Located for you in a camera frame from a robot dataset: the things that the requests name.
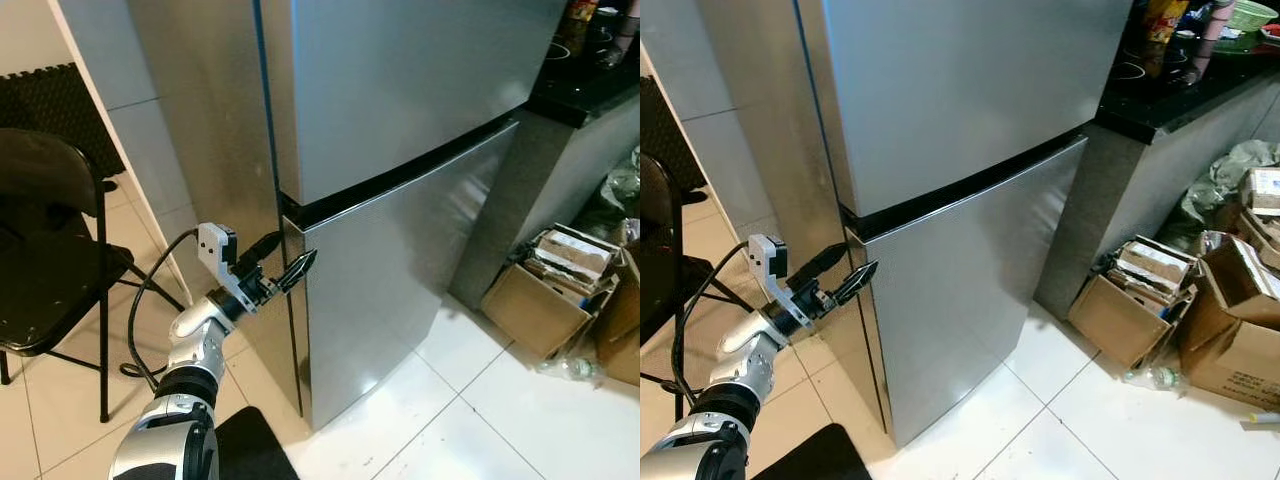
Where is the black folding chair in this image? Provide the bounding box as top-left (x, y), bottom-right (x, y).
top-left (640, 150), bottom-right (749, 423)
top-left (0, 128), bottom-right (186, 423)

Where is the green plastic bag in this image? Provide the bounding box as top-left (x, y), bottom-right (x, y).
top-left (1180, 140), bottom-right (1280, 236)
top-left (585, 145), bottom-right (641, 246)

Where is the cardboard box white label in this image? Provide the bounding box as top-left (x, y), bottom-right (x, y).
top-left (1240, 168), bottom-right (1280, 216)

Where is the black floor mat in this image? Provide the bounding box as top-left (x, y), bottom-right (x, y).
top-left (750, 423), bottom-right (871, 480)
top-left (215, 405), bottom-right (301, 480)

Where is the open cardboard box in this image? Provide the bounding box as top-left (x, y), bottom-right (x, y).
top-left (480, 225), bottom-right (621, 359)
top-left (1067, 235), bottom-right (1196, 369)

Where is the red yellow snack bag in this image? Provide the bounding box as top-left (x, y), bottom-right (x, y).
top-left (1140, 0), bottom-right (1191, 46)
top-left (555, 0), bottom-right (599, 56)

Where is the grey kitchen cabinet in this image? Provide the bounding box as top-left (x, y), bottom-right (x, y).
top-left (1033, 70), bottom-right (1280, 321)
top-left (448, 95), bottom-right (641, 311)

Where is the empty clear plastic bottle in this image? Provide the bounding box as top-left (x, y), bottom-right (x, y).
top-left (1122, 365), bottom-right (1186, 393)
top-left (535, 355), bottom-right (604, 386)

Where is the black foam tile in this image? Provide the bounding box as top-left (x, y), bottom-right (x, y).
top-left (640, 75), bottom-right (706, 201)
top-left (0, 63), bottom-right (126, 191)

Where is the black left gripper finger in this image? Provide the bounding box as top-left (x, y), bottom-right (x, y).
top-left (272, 249), bottom-right (319, 294)
top-left (795, 243), bottom-right (848, 288)
top-left (838, 261), bottom-right (881, 306)
top-left (238, 232), bottom-right (284, 276)

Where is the green plastic basket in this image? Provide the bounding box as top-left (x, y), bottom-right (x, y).
top-left (1225, 0), bottom-right (1280, 36)

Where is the silver two-door fridge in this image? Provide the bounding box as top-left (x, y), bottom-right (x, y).
top-left (693, 0), bottom-right (1136, 448)
top-left (126, 0), bottom-right (571, 433)

